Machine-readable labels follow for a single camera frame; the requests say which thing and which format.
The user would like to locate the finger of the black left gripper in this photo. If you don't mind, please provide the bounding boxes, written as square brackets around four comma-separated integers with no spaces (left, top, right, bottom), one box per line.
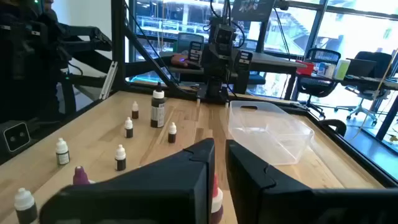
[238,50,253,72]
[188,41,205,65]

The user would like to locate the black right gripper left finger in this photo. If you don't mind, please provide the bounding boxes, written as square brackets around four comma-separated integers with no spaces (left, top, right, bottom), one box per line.
[39,138,216,224]

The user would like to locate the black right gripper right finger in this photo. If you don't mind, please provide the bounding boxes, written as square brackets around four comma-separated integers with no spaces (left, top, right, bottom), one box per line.
[225,139,398,224]

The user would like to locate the small purple bottle white cap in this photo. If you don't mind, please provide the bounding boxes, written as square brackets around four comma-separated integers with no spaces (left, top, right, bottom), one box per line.
[114,144,127,172]

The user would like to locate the tall bottle magenta tip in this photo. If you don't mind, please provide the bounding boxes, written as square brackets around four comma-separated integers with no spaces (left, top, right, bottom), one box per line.
[72,166,96,185]

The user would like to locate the tall bottle red tip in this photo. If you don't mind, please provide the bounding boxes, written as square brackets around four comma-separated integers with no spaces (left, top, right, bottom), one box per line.
[210,174,224,224]

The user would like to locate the small red bottle white cap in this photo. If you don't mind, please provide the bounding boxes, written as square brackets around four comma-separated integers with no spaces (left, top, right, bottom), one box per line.
[124,116,134,139]

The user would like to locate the small bottle green label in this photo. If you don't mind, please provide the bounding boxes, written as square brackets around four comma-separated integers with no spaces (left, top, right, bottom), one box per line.
[55,138,70,166]

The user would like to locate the person's hand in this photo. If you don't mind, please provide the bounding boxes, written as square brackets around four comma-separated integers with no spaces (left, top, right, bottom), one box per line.
[170,53,191,68]

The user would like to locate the dark grey desk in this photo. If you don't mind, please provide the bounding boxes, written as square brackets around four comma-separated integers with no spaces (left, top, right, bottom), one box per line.
[160,51,307,100]

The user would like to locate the dark hanging screen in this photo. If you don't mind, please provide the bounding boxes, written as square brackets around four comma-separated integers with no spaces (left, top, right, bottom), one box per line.
[231,0,276,22]

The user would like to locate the red box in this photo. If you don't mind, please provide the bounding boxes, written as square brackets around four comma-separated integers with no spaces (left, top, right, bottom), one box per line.
[295,60,315,77]

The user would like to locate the clear plastic bin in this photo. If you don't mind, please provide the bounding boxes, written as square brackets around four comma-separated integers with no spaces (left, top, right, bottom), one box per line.
[228,100,315,166]

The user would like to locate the black mesh office chair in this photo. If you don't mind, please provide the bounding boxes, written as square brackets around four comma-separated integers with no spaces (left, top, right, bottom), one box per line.
[294,47,342,119]

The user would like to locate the white canister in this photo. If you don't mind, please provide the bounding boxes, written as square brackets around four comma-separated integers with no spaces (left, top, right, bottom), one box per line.
[323,63,336,79]

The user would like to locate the white aluminium bar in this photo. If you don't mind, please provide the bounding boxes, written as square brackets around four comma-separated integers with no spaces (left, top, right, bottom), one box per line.
[98,60,119,101]

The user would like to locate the pale green container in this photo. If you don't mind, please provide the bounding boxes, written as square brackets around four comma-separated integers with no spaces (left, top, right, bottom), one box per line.
[335,58,351,81]

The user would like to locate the dark laptop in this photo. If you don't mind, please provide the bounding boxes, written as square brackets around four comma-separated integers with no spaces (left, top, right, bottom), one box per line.
[346,57,377,78]

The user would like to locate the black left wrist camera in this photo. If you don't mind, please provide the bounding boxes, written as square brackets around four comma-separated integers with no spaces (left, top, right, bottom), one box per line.
[215,24,234,46]

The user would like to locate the black hanging cable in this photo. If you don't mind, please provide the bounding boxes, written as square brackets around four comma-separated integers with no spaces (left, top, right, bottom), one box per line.
[272,7,292,62]

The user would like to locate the black diagonal frame brace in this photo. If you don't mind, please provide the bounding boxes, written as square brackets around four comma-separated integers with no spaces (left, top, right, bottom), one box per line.
[124,24,200,100]

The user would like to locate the black frame post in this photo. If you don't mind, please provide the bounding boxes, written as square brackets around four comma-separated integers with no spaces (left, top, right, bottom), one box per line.
[111,0,126,91]

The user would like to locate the black curved bracket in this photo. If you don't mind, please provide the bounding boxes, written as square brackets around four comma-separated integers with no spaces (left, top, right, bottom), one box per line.
[317,119,348,138]

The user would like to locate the large glass window wall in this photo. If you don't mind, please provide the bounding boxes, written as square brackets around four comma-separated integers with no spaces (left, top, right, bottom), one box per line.
[126,0,398,147]

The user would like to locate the black table-level camera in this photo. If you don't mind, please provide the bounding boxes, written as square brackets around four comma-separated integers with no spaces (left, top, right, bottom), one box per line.
[0,119,41,162]

